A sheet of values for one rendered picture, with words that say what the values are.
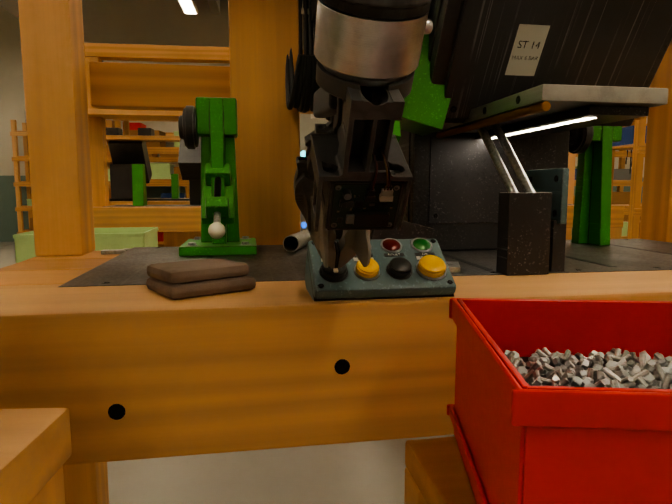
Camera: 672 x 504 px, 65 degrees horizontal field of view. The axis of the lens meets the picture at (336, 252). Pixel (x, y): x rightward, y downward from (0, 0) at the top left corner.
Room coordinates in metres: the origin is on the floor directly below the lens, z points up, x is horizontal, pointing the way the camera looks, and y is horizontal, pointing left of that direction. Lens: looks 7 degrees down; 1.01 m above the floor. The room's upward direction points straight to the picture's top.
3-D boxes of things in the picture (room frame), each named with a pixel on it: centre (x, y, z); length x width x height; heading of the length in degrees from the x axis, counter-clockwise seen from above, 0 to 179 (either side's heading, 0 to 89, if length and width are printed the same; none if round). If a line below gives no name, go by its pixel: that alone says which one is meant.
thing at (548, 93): (0.82, -0.28, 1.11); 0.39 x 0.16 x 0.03; 9
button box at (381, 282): (0.58, -0.04, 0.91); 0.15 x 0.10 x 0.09; 99
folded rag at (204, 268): (0.59, 0.15, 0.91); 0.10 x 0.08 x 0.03; 128
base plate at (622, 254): (0.90, -0.18, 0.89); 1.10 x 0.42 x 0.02; 99
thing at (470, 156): (1.06, -0.27, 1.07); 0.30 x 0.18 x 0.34; 99
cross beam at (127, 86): (1.27, -0.12, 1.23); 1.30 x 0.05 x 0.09; 99
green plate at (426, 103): (0.83, -0.12, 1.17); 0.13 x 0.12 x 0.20; 99
